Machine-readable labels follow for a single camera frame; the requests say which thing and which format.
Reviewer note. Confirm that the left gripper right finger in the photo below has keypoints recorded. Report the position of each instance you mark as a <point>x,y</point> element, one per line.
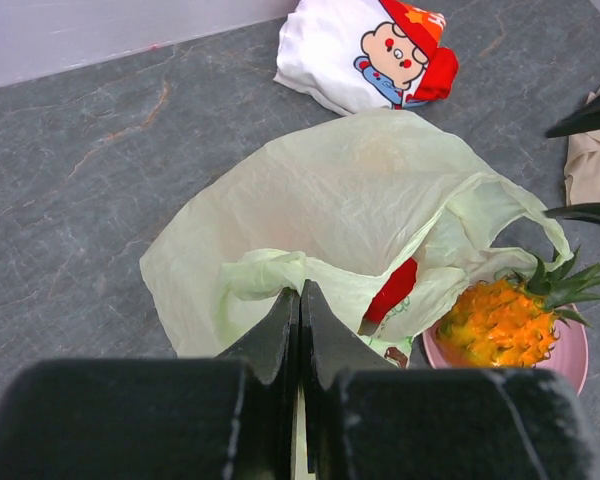
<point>368,419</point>

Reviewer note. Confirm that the beige crumpled cloth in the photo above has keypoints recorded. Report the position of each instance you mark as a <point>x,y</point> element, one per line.
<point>582,168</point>

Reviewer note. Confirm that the green avocado print plastic bag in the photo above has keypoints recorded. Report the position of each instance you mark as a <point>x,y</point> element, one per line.
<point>344,204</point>

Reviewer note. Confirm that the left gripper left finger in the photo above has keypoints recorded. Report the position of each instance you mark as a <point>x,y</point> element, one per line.
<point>228,417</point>

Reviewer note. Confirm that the fake pineapple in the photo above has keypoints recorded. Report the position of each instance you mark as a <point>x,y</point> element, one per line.
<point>512,322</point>

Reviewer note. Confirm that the white red cartoon bag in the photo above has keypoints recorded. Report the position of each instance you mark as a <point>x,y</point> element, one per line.
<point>352,56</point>

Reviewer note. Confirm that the pink plate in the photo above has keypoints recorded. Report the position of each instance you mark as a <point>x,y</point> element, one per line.
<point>569,358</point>

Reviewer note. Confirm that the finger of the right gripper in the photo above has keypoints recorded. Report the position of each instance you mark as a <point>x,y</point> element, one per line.
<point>585,212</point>
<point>585,119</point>

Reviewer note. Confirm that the fake red bell pepper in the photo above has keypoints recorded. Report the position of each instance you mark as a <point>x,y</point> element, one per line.
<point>395,290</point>

